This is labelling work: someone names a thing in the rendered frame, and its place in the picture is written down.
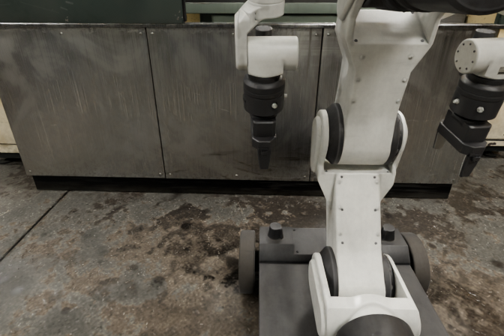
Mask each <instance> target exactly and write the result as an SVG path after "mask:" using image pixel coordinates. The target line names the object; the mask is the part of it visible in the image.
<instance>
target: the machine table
mask: <svg viewBox="0 0 504 336"><path fill-rule="evenodd" d="M246 1H247V0H185V4H186V14H236V13H237V11H239V9H240V8H241V7H242V5H243V4H244V3H245V2H246ZM337 3H338V0H285V4H284V13H285V14H336V13H337ZM361 10H378V9H377V8H375V7H361Z"/></svg>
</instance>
